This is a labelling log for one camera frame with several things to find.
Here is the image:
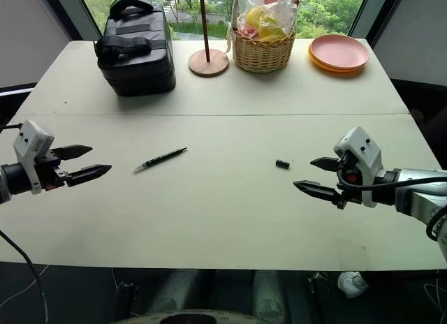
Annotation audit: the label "yellow toy fruit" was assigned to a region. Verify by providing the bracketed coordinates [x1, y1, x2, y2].
[245, 6, 288, 42]

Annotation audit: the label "black table clamp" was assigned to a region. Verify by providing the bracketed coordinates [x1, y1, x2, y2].
[115, 281, 136, 320]

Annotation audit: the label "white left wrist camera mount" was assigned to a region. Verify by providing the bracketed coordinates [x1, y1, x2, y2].
[13, 119, 56, 195]

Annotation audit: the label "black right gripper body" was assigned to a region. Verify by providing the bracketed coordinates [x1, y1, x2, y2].
[334, 152, 363, 210]

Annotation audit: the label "grey rounded robot leg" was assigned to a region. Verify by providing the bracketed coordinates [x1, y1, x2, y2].
[250, 269, 291, 324]
[148, 269, 212, 318]

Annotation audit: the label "wooden stand with pole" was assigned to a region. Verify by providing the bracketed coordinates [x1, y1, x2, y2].
[188, 0, 230, 78]

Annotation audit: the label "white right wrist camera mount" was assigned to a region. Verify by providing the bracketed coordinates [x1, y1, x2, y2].
[332, 126, 386, 209]

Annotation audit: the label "dark rounded robot torso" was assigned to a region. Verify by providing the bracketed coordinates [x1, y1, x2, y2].
[128, 309, 253, 324]

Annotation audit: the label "pink plate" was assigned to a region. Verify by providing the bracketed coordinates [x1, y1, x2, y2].
[309, 34, 370, 72]

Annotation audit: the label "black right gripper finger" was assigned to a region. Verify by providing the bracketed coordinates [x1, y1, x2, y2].
[309, 156, 340, 172]
[293, 179, 342, 203]

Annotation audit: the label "black zippered carry bag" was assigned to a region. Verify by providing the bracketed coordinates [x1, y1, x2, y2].
[94, 0, 177, 98]

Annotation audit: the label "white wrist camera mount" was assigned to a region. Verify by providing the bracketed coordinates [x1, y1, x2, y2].
[332, 126, 386, 209]
[13, 119, 56, 195]

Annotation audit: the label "black pen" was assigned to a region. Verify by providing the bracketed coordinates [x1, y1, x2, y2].
[133, 147, 189, 175]

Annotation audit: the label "woven wicker basket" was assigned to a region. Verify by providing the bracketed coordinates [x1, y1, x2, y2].
[226, 0, 298, 74]

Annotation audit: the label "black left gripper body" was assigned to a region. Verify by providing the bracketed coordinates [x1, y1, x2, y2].
[34, 147, 71, 192]

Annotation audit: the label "clear plastic bag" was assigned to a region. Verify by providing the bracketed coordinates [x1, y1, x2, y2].
[236, 0, 300, 43]

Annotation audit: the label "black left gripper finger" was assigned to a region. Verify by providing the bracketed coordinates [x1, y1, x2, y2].
[66, 163, 113, 188]
[52, 144, 94, 161]

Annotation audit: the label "white shoe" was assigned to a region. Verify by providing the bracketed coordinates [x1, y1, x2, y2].
[336, 271, 369, 299]

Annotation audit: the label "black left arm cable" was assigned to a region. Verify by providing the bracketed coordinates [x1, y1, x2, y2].
[0, 123, 49, 324]

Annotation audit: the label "orange plate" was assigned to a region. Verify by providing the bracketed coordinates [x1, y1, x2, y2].
[307, 46, 368, 76]

